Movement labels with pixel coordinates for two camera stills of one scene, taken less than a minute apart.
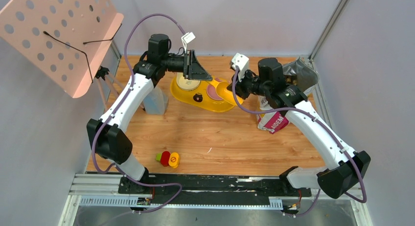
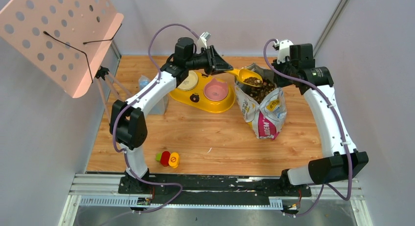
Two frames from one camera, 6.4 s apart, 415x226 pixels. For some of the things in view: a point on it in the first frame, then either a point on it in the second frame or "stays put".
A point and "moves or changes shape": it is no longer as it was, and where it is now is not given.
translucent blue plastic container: (155, 102) stays put
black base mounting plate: (215, 189) stays put
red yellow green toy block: (167, 158) stays put
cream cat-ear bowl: (187, 84) stays put
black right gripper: (239, 85) to (279, 82)
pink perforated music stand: (66, 34) stays put
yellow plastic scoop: (227, 94) moves or changes shape
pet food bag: (298, 70) moves or changes shape
